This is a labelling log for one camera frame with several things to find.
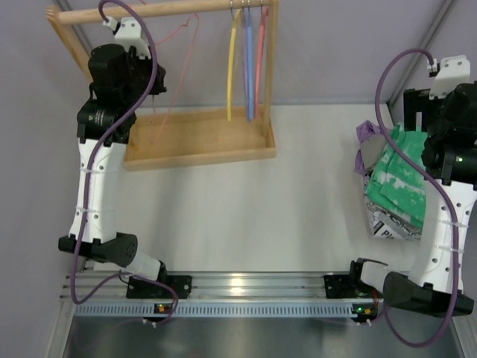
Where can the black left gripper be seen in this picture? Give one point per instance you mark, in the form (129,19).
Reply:
(150,79)

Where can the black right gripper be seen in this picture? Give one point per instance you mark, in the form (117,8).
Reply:
(416,108)

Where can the pink clothes hanger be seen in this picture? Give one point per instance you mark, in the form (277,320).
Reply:
(153,135)

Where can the green white tie-dye trousers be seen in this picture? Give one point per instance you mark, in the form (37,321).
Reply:
(396,179)

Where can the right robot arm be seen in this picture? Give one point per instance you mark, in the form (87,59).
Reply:
(434,285)

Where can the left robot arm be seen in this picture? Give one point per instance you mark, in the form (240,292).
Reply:
(120,77)

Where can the yellow clothes hanger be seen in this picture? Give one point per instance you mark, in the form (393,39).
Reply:
(230,67)

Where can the blue clothes hanger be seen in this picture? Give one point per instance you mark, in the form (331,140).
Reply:
(248,56)

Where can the coral clothes hanger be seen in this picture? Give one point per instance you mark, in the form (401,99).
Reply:
(259,58)

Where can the grey garment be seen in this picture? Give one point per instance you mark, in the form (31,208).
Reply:
(371,150)

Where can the wooden clothes rack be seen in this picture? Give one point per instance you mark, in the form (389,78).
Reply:
(205,137)

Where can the black white printed garment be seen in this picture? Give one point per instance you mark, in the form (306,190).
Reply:
(387,220)

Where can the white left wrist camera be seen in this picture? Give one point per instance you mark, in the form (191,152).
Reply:
(128,33)

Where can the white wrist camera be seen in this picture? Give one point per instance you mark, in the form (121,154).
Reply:
(447,74)
(128,33)

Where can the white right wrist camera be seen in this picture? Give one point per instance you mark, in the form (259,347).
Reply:
(447,74)

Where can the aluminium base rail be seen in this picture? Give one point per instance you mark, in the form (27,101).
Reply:
(241,285)

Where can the light blue cable duct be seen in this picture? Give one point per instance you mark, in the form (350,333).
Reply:
(188,309)

